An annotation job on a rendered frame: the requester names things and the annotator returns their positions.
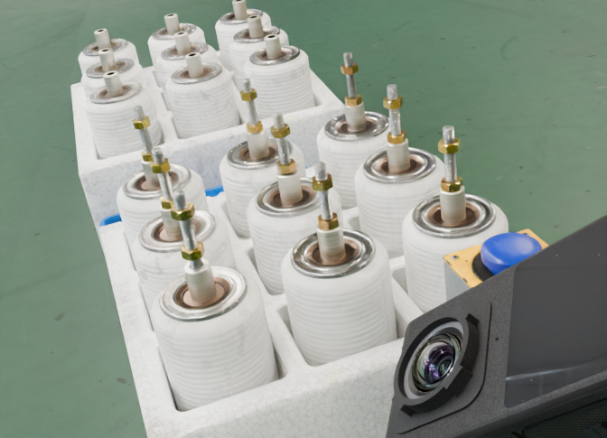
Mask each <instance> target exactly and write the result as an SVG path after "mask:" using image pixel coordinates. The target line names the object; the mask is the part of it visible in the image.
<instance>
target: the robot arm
mask: <svg viewBox="0 0 607 438"><path fill-rule="evenodd" d="M401 349H402V352H401V356H400V358H399V360H398V363H397V367H396V370H395V375H394V381H393V387H394V395H393V398H392V399H391V400H392V405H391V409H390V415H389V419H388V428H387V433H386V438H607V214H606V215H604V216H603V217H601V218H599V219H597V220H595V221H594V222H592V223H590V224H588V225H586V226H584V227H583V228H580V229H578V230H576V231H575V232H573V233H572V234H570V235H568V236H566V237H564V238H562V239H560V240H558V241H556V242H555V243H553V244H552V245H550V246H548V247H545V248H543V249H542V250H540V251H538V252H536V253H535V254H533V255H532V256H529V257H527V258H525V259H523V260H522V261H520V262H518V263H516V264H515V265H513V266H511V267H509V268H507V269H505V270H503V271H501V272H500V273H498V274H496V275H494V276H492V277H491V278H489V279H487V280H485V281H483V282H481V283H480V284H477V285H475V286H474V287H472V288H471V289H469V290H467V291H465V292H463V293H461V294H459V295H457V296H455V297H454V298H452V299H450V300H449V301H447V302H445V303H442V304H440V305H439V306H437V307H435V308H433V309H432V310H430V311H429V312H426V313H424V314H422V315H420V316H419V317H417V318H415V319H413V320H412V321H411V322H410V323H409V324H408V326H407V328H406V333H405V338H404V343H403V347H402V348H401Z"/></svg>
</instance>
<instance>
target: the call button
mask: <svg viewBox="0 0 607 438"><path fill-rule="evenodd" d="M540 250H542V247H541V245H540V243H539V242H538V241H537V240H536V239H534V238H533V237H530V236H528V235H525V234H521V233H512V232H510V233H502V234H498V235H496V236H493V237H491V238H488V239H487V240H486V241H485V242H484V243H483V244H482V245H481V261H482V263H483V264H484V265H486V266H487V267H488V268H489V270H490V271H491V272H492V273H493V274H495V275H496V274H498V273H500V272H501V271H503V270H505V269H507V268H509V267H511V266H513V265H515V264H516V263H518V262H520V261H522V260H523V259H525V258H527V257H529V256H532V255H533V254H535V253H536V252H538V251H540Z"/></svg>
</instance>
